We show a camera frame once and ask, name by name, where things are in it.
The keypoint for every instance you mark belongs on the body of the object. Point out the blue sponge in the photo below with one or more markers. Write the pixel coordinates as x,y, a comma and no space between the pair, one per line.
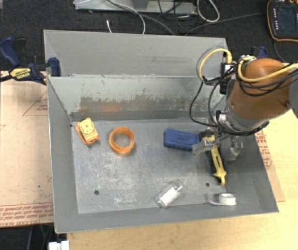
180,139

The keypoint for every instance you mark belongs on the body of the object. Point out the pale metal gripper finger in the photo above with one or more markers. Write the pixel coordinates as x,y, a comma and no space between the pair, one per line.
199,147

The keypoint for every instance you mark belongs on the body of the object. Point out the brown cardboard board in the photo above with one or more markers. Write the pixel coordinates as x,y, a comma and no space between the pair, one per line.
24,152

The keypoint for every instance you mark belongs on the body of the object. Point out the grey metal bin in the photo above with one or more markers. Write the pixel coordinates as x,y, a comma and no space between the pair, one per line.
138,165

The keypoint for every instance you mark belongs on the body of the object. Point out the clear plastic bottle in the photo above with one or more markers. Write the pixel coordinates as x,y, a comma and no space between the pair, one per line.
167,197

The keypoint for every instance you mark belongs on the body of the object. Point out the yellow and black utility knife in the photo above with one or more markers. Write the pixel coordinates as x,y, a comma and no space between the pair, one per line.
217,165

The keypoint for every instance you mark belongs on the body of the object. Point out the yellow toy clock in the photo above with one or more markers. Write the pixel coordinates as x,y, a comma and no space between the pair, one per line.
87,131

